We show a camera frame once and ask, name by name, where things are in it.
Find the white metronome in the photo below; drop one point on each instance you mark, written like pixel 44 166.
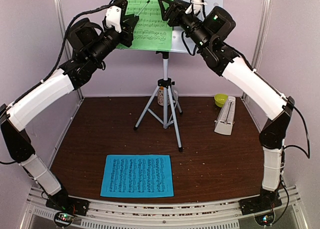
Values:
pixel 225 120

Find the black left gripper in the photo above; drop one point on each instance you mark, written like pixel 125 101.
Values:
pixel 128 28

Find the aluminium front rail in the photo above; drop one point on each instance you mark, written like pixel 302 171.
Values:
pixel 221 214

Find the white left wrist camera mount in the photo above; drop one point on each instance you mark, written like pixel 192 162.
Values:
pixel 113 18

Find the green sheet music page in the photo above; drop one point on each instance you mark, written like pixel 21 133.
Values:
pixel 151 32

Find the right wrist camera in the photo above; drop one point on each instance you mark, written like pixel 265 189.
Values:
pixel 196 6

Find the white perforated music stand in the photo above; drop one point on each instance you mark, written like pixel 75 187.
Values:
pixel 166 114

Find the small yellow-green bowl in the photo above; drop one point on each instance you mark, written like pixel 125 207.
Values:
pixel 220 99

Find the right aluminium frame post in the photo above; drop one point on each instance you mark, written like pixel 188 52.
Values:
pixel 262 33

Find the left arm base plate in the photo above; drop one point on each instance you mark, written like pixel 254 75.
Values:
pixel 70 205

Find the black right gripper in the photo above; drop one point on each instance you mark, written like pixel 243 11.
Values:
pixel 177 8

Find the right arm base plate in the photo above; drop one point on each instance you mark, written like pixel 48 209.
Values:
pixel 257 204

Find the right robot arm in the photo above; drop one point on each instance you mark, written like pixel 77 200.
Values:
pixel 209 36

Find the left aluminium frame post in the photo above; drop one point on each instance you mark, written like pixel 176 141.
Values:
pixel 62 26

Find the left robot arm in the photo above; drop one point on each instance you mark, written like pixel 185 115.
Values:
pixel 91 43

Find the floral ceramic mug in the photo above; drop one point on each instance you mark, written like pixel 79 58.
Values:
pixel 160 95

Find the aluminium frame post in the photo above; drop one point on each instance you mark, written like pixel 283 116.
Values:
pixel 262 33
pixel 62 26

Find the blue sheet music page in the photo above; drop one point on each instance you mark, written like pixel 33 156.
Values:
pixel 137 176

